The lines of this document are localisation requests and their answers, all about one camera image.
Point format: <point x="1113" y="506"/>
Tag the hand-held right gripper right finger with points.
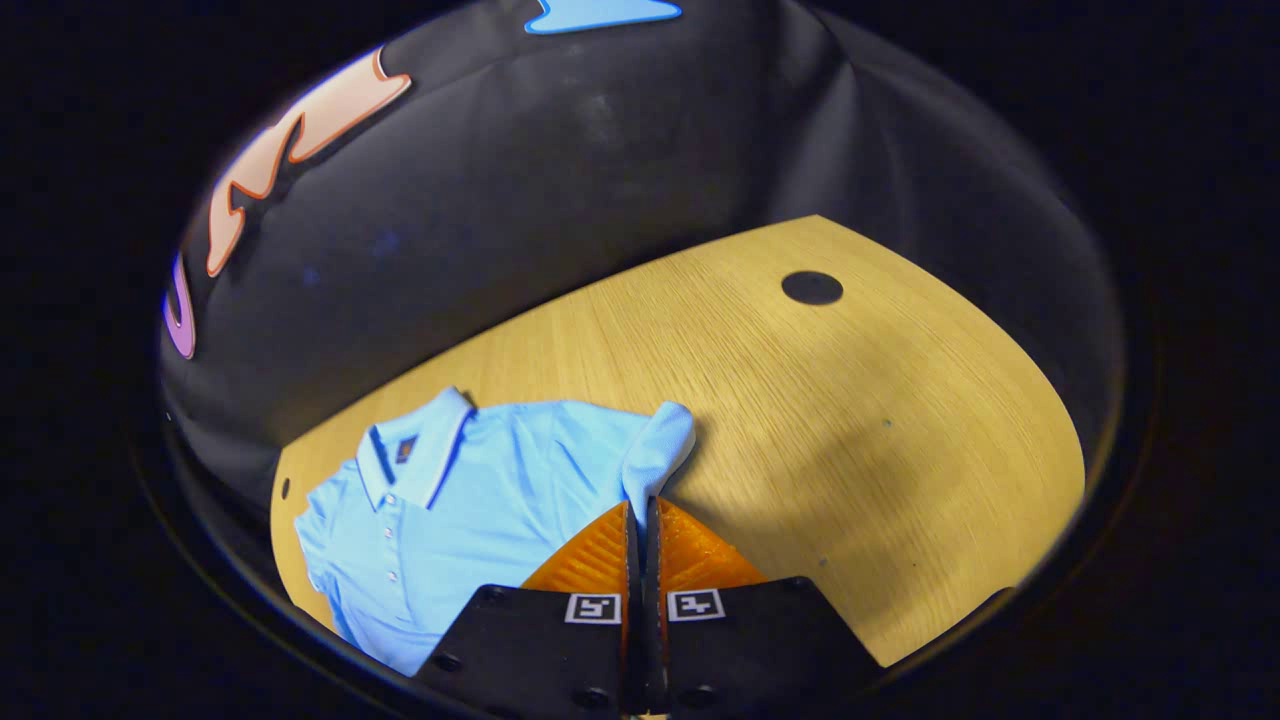
<point x="760" y="640"/>

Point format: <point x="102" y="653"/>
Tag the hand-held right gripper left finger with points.
<point x="530" y="650"/>

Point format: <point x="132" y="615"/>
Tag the light blue T-shirt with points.
<point x="480" y="500"/>

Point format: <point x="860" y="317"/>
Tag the black backdrop cloth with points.
<point x="550" y="200"/>

